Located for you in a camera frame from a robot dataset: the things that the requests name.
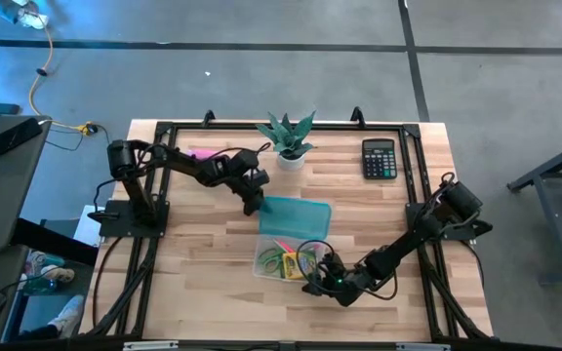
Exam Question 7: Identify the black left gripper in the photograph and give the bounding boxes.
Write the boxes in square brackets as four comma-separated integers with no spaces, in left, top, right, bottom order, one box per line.
[229,149,268,217]

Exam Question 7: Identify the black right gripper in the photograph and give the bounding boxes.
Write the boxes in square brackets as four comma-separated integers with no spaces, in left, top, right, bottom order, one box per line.
[301,253,365,308]

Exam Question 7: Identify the yellow green crayon box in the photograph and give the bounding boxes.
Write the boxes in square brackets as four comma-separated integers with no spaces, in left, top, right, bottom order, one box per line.
[280,250,319,281]

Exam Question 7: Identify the teal plastic box lid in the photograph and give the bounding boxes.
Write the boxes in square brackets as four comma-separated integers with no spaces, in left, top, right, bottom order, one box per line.
[258,195,333,242]

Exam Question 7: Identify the red orange pen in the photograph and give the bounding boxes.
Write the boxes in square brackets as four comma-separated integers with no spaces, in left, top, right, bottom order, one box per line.
[271,237,296,254]

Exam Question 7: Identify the green scissors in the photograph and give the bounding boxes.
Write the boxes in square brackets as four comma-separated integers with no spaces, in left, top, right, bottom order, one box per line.
[256,247,286,277]

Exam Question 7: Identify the white round plant pot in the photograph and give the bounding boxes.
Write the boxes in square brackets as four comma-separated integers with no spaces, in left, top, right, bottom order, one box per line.
[276,151,306,172]

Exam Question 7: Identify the clear plastic storage box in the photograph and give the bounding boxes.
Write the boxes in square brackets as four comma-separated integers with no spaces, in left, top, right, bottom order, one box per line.
[253,234,325,284]

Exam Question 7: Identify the pink stapler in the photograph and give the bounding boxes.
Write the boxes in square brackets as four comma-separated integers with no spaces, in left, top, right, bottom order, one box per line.
[187,148,219,161]

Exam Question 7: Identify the green snake plant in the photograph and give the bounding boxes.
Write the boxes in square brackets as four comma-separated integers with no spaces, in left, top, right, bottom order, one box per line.
[255,110,318,161]

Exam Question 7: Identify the black desk calculator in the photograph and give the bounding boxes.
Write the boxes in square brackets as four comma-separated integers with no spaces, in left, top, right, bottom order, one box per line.
[361,137,398,180]

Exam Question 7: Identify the black furniture beam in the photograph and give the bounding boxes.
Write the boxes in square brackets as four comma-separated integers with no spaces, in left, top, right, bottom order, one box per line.
[10,217,100,268]

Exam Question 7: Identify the grey metal table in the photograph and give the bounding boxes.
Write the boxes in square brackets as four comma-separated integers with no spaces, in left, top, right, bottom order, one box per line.
[506,134,562,287]

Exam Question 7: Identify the grey desk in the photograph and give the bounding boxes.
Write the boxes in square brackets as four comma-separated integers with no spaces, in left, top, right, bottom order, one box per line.
[0,114,53,253]

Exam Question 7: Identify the black smartphone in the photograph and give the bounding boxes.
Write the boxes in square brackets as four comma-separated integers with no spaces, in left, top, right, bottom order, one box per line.
[0,117,44,156]

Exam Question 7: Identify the person's white shoe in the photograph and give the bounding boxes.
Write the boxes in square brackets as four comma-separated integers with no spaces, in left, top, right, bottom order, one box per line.
[17,7,51,30]

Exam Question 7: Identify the person's leg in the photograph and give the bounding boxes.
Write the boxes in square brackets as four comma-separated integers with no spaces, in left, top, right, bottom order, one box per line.
[0,0,24,23]

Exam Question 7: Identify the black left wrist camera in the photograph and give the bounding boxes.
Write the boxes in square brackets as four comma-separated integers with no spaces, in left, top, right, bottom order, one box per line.
[249,168,272,190]

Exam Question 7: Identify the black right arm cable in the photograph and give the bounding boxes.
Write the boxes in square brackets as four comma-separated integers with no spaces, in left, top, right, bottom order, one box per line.
[294,238,399,301]

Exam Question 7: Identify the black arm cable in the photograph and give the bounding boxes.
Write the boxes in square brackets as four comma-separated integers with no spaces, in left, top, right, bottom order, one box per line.
[294,238,399,301]
[182,141,273,165]

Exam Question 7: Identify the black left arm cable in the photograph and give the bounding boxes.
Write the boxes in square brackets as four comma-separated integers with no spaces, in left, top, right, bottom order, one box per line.
[182,141,273,165]

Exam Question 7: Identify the black aluminium table frame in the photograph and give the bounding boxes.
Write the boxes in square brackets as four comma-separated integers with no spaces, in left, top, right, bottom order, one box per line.
[81,105,495,351]

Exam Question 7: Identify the silver table bracket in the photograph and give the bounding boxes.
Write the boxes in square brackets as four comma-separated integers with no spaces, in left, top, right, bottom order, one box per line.
[395,342,452,351]
[122,339,180,351]

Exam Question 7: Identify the orange extension cord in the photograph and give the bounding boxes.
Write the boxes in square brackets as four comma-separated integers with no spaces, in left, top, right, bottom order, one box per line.
[25,9,98,137]

